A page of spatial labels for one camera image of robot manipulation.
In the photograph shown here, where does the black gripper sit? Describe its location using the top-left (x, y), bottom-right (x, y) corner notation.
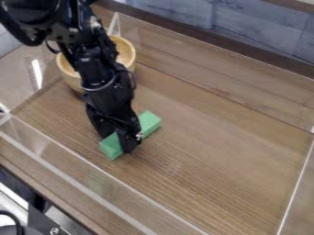
top-left (81, 72), bottom-right (141, 153)

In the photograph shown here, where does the green rectangular block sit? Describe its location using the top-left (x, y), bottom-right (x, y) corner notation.
top-left (98, 111), bottom-right (161, 160)

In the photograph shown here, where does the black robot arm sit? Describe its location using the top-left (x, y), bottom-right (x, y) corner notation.
top-left (0, 0), bottom-right (141, 153)

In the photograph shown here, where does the wooden bowl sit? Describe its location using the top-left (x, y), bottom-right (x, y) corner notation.
top-left (56, 35), bottom-right (136, 94)

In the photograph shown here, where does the clear acrylic enclosure wall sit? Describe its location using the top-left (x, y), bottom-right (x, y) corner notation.
top-left (0, 17), bottom-right (314, 235)

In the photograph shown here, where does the black metal bracket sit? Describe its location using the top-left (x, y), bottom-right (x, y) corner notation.
top-left (26, 205), bottom-right (70, 235)

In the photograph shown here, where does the black cable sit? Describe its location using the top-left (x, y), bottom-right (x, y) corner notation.
top-left (0, 210), bottom-right (26, 235)

